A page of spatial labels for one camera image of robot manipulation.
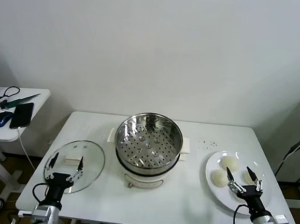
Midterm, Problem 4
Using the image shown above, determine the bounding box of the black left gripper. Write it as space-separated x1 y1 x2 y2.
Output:
41 152 85 209

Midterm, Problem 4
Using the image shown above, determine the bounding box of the white charging cable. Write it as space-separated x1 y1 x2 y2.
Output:
14 127 39 170

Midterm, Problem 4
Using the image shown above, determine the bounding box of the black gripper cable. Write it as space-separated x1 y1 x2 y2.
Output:
232 203 250 224
30 181 51 207

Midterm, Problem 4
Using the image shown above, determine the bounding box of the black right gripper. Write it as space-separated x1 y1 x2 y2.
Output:
222 164 276 218

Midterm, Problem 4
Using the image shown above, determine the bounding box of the large white plate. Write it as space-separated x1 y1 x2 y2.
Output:
201 148 277 217

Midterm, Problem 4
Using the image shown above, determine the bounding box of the round glass pot lid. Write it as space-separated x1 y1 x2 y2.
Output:
41 137 107 197

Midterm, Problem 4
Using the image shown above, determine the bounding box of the blue computer mouse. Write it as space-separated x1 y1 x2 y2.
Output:
0 110 15 130

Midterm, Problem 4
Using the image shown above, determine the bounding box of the small white side table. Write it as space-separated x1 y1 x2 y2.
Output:
0 85 51 197

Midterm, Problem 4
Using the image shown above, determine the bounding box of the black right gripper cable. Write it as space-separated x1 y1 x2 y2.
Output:
232 203 250 224

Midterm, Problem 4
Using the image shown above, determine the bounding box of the black smartphone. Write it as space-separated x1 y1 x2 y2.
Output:
9 100 34 131

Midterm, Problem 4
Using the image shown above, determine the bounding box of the stainless steel steamer basket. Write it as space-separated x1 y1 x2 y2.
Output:
113 110 186 172

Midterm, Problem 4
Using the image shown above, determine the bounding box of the white steamed baozi bun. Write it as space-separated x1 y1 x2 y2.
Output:
209 169 231 188
220 156 240 173
242 171 258 185
230 187 240 202

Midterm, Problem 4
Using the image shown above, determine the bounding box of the white electric cooker base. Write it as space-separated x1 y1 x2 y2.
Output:
104 128 192 193

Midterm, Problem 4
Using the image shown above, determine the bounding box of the black power adapter cable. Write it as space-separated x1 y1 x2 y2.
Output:
273 128 300 192

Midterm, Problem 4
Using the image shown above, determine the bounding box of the black looped cord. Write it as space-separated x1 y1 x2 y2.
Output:
0 85 21 103

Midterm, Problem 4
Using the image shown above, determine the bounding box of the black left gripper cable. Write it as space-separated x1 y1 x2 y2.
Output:
30 181 51 207

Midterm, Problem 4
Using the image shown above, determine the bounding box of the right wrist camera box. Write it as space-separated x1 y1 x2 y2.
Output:
273 214 290 224

